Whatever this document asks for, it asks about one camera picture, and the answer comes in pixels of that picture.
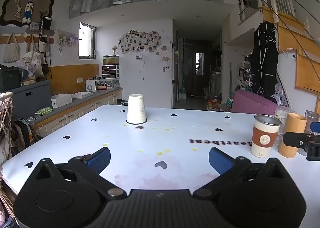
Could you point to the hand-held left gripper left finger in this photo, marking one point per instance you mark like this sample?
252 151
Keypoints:
98 159

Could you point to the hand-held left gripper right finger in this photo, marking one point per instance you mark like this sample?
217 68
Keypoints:
220 160

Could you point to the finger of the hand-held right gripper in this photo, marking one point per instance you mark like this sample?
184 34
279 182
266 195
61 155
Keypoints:
296 139
315 127

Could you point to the white paper cup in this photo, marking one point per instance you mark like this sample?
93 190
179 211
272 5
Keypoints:
136 110

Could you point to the clear glass cup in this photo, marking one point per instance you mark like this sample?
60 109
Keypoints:
312 117

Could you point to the bamboo cup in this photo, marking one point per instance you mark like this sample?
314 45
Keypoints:
293 127

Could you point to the ribbed glass cup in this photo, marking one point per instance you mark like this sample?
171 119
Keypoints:
283 112

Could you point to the white cup brown sleeve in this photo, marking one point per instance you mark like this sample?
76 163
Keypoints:
264 137

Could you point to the white cabinet with grey counter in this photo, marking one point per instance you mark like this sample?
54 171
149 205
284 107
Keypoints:
75 112

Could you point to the colourful carton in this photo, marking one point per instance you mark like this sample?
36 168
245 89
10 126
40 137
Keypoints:
214 104

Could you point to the purple chair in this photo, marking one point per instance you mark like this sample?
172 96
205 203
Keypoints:
252 104

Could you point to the white heart-print table cover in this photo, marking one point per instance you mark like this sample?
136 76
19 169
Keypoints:
160 137

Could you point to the white flat tray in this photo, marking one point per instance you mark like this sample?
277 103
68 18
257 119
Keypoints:
82 94

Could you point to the white open box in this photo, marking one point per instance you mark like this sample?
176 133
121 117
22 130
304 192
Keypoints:
61 100

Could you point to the green wipes packet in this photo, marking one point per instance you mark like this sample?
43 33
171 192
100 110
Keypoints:
44 111

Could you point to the white air purifier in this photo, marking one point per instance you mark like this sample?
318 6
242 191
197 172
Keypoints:
91 85

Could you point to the black jacket with white trim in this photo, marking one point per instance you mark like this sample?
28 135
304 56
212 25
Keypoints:
263 62

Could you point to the wooden staircase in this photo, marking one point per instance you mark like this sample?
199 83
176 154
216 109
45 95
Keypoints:
300 42

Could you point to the small drawer unit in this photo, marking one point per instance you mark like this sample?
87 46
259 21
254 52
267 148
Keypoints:
110 71

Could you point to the grey storage chest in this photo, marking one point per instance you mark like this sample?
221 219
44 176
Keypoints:
32 97

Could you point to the dark door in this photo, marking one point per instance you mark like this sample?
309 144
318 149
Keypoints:
199 67

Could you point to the fish tank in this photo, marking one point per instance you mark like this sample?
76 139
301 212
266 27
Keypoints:
110 60

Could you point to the printed tote bag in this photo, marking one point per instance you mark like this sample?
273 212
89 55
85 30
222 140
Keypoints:
32 61

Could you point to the window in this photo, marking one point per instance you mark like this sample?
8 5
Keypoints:
86 41

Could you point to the black case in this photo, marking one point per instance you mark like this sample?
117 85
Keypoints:
9 79

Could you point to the cloud-shaped photo board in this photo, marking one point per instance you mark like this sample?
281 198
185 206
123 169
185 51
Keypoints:
138 42

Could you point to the white knitted tote bag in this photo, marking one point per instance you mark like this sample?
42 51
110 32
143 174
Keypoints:
11 51

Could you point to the blue plush doll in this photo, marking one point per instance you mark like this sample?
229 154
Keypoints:
28 12

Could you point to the brown wall board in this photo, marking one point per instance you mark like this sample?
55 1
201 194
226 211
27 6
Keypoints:
12 5

